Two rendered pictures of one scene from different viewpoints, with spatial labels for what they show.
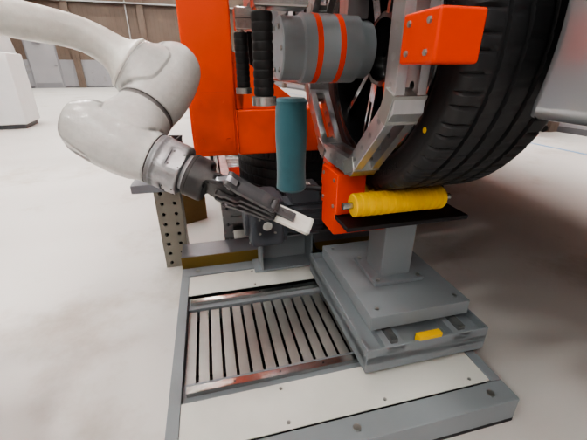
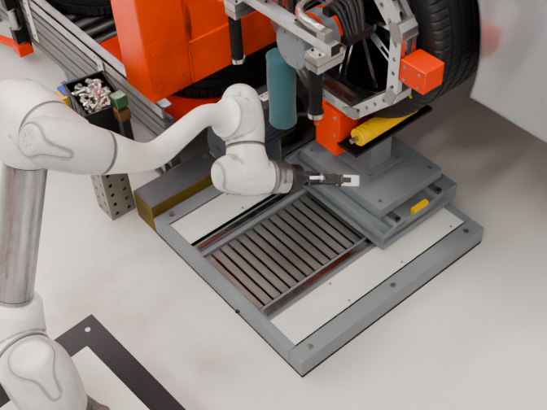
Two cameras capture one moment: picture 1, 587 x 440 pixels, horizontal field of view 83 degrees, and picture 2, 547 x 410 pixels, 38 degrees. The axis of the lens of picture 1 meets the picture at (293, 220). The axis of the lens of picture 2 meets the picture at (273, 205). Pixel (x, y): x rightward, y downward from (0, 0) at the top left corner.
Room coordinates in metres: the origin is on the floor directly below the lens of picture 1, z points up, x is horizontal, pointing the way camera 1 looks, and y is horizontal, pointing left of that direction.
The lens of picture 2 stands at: (-0.84, 0.83, 2.12)
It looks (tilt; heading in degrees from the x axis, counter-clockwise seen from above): 46 degrees down; 337
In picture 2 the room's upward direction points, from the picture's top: 3 degrees counter-clockwise
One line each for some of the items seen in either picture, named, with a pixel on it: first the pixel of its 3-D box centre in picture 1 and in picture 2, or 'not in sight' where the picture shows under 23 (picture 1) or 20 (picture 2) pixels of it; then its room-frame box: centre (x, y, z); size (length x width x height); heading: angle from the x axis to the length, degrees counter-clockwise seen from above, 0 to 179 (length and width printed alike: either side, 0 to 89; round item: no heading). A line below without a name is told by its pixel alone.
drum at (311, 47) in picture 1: (321, 49); (318, 33); (0.84, -0.06, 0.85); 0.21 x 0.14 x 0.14; 104
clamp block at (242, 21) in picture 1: (252, 18); (242, 3); (0.97, 0.11, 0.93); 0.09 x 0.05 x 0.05; 104
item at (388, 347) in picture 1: (383, 293); (369, 178); (0.90, -0.30, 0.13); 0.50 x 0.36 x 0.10; 14
